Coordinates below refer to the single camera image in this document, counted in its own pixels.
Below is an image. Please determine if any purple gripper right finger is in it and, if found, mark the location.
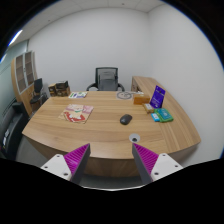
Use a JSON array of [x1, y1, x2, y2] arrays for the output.
[[132, 143, 182, 185]]

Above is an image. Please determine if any desk cable grommet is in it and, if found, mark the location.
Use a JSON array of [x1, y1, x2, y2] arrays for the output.
[[129, 133, 140, 143]]

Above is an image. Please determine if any black sofa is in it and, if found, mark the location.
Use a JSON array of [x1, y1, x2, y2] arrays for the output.
[[0, 102, 29, 160]]

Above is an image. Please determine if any green booklet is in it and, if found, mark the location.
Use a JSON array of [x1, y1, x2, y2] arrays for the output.
[[155, 108, 173, 123]]

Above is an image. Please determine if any small black side chair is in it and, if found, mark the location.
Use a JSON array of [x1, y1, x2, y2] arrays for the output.
[[30, 78, 47, 112]]

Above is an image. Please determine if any orange brown box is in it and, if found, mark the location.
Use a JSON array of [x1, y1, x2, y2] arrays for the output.
[[133, 94, 150, 105]]

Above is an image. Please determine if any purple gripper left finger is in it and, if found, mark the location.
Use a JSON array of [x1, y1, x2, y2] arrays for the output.
[[42, 144, 91, 184]]

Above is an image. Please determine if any wooden side return desk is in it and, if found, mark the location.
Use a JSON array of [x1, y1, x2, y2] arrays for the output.
[[131, 76, 162, 97]]

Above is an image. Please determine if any small blue card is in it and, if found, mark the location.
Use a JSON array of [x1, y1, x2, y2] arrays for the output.
[[151, 113, 160, 122]]

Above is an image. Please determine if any dark cardboard boxes stack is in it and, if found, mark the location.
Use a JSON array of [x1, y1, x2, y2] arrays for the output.
[[48, 81, 70, 97]]

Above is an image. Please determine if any small tan packet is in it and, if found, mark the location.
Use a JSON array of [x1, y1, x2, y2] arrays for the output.
[[143, 103, 154, 114]]

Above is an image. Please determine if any dark grey computer mouse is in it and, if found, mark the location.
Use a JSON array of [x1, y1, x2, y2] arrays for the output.
[[120, 114, 132, 125]]

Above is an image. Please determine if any white green leaflet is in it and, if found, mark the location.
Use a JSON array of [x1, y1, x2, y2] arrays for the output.
[[69, 91, 88, 99]]

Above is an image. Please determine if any purple standing sign card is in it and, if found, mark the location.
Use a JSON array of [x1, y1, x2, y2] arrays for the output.
[[150, 86, 166, 109]]

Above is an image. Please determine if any wooden bookshelf cabinet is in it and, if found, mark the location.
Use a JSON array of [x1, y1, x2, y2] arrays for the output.
[[11, 51, 38, 116]]

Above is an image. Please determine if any black mesh office chair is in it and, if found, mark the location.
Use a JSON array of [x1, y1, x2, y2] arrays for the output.
[[86, 67, 125, 91]]

